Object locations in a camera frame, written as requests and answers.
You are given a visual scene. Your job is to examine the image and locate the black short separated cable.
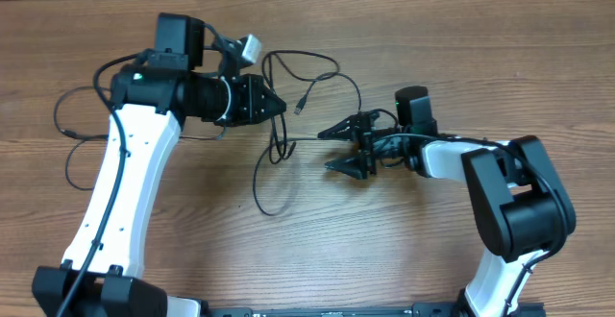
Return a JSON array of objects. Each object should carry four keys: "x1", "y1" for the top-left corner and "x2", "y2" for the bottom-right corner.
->
[{"x1": 52, "y1": 85, "x2": 114, "y2": 192}]

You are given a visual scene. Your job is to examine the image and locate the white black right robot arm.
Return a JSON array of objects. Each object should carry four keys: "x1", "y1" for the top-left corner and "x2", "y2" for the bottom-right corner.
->
[{"x1": 318, "y1": 110, "x2": 576, "y2": 316}]

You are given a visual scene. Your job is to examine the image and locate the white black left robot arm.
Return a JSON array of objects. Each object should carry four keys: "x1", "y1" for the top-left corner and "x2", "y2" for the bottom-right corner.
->
[{"x1": 32, "y1": 32, "x2": 286, "y2": 316}]

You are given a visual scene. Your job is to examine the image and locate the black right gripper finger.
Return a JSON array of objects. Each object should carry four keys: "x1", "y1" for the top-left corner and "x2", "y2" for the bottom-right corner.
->
[
  {"x1": 317, "y1": 113, "x2": 360, "y2": 140},
  {"x1": 325, "y1": 153, "x2": 370, "y2": 180}
]

